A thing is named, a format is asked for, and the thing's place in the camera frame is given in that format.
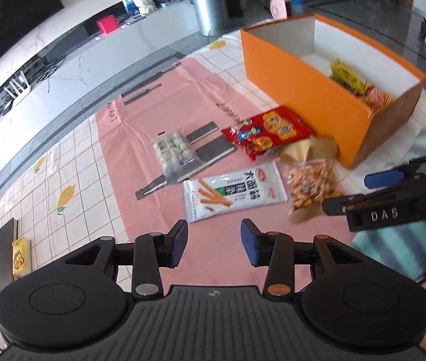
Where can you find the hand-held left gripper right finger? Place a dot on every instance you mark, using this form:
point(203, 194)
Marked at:
point(248, 240)

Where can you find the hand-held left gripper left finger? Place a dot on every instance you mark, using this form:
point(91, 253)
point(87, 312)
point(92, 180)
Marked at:
point(179, 240)

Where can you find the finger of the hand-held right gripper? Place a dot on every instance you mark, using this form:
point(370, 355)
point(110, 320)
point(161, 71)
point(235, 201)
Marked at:
point(342, 205)
point(384, 178)

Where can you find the clear peanut packet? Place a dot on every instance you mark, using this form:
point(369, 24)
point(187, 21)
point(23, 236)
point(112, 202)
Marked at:
point(308, 188)

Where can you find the white stick snack packet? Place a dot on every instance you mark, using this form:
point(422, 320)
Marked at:
point(231, 191)

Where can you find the tan paper bag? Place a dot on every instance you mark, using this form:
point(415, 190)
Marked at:
point(307, 150)

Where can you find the orange stick snack packet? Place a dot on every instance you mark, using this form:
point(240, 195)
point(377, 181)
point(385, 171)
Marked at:
point(376, 99)

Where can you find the clear packet of white balls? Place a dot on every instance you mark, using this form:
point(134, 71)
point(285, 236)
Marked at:
point(175, 152)

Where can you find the red snack packet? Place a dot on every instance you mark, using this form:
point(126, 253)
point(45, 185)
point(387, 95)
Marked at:
point(265, 131)

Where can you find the yellow snack packet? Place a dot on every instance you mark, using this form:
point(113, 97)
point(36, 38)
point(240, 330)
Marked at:
point(346, 75)

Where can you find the orange cardboard box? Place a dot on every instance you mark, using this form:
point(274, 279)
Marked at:
point(303, 90)

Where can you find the pink printed table mat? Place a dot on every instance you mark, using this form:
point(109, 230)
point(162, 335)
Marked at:
point(141, 128)

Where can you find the small yellow box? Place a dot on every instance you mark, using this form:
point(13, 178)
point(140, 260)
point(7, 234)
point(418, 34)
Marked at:
point(20, 255)

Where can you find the black flat slab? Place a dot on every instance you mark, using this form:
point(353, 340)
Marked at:
point(2, 255)

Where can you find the white marble tv cabinet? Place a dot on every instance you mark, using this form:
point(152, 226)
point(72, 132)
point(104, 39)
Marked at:
point(85, 71)

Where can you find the pink space heater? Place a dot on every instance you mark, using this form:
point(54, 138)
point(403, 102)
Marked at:
point(280, 6)

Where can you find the white router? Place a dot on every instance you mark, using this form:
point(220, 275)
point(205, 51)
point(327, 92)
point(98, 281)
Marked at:
point(17, 88)

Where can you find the red box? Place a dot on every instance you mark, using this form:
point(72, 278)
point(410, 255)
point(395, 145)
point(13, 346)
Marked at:
point(108, 24)

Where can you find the silver trash can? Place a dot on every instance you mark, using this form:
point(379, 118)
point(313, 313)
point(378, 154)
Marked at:
point(209, 11)

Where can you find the blue picture card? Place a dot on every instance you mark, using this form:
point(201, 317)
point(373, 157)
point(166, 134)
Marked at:
point(128, 2)

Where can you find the black curved television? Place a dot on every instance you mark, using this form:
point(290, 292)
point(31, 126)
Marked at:
point(6, 18)

